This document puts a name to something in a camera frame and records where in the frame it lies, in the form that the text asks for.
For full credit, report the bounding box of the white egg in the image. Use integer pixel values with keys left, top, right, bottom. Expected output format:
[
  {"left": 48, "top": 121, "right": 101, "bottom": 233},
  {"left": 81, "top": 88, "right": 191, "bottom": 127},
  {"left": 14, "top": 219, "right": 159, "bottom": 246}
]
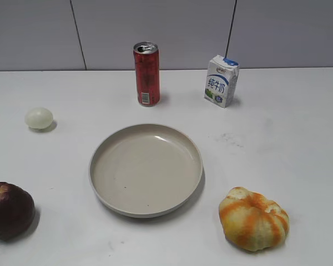
[{"left": 24, "top": 107, "right": 53, "bottom": 130}]

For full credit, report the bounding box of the red drink can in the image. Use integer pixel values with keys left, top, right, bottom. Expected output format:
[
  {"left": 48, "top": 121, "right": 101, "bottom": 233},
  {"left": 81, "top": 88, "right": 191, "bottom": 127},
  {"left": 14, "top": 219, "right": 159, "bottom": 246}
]
[{"left": 133, "top": 42, "right": 160, "bottom": 106}]

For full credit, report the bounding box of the orange yellow small pumpkin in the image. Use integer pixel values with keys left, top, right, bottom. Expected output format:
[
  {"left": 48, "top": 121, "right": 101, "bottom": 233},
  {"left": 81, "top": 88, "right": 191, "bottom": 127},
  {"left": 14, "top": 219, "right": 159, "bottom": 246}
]
[{"left": 219, "top": 187, "right": 290, "bottom": 252}]

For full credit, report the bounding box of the dark red apple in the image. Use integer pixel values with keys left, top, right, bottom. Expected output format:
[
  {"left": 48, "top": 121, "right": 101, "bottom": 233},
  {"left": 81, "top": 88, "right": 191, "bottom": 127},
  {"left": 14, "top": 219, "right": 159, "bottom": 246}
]
[{"left": 0, "top": 182, "right": 36, "bottom": 241}]

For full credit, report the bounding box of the white blue milk carton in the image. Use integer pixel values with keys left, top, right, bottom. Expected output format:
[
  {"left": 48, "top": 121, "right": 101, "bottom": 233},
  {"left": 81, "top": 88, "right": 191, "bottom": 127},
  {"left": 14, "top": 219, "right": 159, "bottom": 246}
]
[{"left": 204, "top": 55, "right": 239, "bottom": 108}]

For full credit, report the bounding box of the beige round plate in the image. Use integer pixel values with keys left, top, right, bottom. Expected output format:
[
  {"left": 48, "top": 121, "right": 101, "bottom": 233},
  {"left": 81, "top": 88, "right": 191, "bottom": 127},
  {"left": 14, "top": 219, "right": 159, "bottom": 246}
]
[{"left": 89, "top": 124, "right": 204, "bottom": 218}]

